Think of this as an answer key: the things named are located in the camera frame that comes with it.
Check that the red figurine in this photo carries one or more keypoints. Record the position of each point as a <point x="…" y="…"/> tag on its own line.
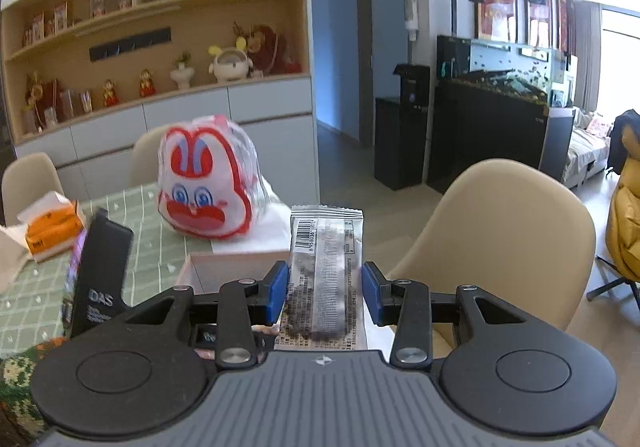
<point x="147" y="84"/>
<point x="111" y="94"/>

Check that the orange tissue box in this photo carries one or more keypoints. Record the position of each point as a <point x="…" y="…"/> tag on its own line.
<point x="50" y="232"/>

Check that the black wall rail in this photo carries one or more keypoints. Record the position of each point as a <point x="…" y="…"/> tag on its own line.
<point x="130" y="44"/>

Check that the light grey sofa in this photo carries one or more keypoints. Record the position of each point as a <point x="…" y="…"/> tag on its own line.
<point x="585" y="152"/>

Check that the white wall dispenser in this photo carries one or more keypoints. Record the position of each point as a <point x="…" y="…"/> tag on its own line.
<point x="411" y="17"/>

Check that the wooden shelf cabinet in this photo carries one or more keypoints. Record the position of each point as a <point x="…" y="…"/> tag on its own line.
<point x="200" y="112"/>

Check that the brown plush toy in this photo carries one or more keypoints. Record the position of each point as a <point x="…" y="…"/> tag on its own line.
<point x="272" y="49"/>

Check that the dark jacket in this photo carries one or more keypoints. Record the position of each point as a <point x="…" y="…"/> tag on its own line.
<point x="627" y="142"/>

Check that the pink cardboard box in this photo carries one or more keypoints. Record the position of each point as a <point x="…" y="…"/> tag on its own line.
<point x="225" y="267"/>

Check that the red white rabbit face bag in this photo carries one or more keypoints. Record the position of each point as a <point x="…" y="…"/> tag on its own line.
<point x="205" y="177"/>

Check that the white vase with plant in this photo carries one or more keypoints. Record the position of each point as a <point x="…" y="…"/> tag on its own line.
<point x="182" y="74"/>

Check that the red gold ornament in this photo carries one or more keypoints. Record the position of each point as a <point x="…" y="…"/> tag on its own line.
<point x="42" y="97"/>

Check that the white cloth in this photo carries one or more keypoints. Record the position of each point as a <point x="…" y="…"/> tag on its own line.
<point x="10" y="252"/>

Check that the black water dispenser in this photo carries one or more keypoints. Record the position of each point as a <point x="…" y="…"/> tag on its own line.
<point x="400" y="137"/>

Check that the beige dining chair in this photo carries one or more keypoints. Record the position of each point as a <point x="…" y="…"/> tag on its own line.
<point x="145" y="152"/>
<point x="30" y="182"/>
<point x="500" y="237"/>

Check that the yellow cushioned chair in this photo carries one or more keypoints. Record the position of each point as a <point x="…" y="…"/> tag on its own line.
<point x="625" y="227"/>

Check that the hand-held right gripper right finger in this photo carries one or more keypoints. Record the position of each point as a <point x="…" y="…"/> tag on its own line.
<point x="372" y="296"/>

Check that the grey curtain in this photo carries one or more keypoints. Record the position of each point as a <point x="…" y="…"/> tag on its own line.
<point x="587" y="57"/>

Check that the green checked tablecloth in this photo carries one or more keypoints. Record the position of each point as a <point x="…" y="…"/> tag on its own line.
<point x="150" y="257"/>

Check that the black fish tank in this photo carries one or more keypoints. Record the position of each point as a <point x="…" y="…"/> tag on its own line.
<point x="490" y="127"/>

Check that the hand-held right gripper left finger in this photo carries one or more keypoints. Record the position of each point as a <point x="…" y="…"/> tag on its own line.
<point x="277" y="291"/>

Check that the silver printed snack packet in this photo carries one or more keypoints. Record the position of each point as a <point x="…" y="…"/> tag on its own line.
<point x="325" y="277"/>

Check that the white plush toy yellow ears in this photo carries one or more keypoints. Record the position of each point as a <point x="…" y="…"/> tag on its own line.
<point x="229" y="64"/>

